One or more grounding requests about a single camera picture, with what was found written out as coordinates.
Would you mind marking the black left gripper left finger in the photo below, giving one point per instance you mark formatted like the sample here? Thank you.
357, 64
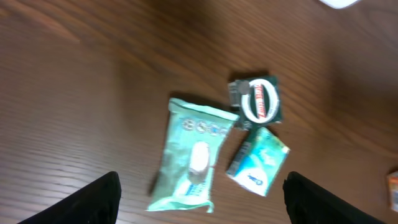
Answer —
97, 202

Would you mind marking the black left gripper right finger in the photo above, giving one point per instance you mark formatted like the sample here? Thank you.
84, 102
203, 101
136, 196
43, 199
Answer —
308, 203

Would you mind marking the small teal gum pack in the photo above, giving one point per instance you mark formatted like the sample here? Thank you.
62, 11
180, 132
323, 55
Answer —
258, 161

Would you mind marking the orange snack packet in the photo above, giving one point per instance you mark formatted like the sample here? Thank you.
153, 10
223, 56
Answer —
392, 180

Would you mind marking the black round logo packet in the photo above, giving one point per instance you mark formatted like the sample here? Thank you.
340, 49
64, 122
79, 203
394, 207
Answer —
256, 100

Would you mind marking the light green candy packet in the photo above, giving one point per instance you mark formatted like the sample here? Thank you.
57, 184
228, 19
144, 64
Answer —
195, 135

